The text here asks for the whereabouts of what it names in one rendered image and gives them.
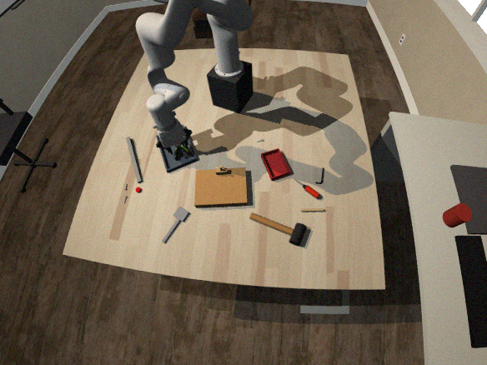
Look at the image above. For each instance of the red-handled screwdriver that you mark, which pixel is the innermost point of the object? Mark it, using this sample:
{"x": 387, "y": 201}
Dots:
{"x": 309, "y": 189}

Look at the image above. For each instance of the red rectangular tray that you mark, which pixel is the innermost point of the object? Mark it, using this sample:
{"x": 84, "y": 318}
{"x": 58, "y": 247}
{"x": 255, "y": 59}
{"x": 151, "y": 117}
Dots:
{"x": 275, "y": 164}

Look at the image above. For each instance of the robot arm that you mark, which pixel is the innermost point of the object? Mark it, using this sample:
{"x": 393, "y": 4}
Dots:
{"x": 157, "y": 33}

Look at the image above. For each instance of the grey flat bar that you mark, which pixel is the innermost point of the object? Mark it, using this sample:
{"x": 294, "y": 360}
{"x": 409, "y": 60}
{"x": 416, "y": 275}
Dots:
{"x": 134, "y": 160}

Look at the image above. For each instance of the black rubber mallet with wooden handle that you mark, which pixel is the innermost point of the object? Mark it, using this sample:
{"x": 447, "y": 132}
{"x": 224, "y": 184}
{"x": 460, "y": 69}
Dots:
{"x": 296, "y": 234}

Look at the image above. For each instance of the tan wooden board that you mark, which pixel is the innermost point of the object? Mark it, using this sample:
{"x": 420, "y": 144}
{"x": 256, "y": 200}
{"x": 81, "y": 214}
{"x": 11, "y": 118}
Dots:
{"x": 228, "y": 190}

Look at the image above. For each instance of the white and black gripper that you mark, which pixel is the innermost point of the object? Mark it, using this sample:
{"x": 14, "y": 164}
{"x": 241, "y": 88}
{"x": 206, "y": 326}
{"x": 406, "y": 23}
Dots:
{"x": 169, "y": 138}

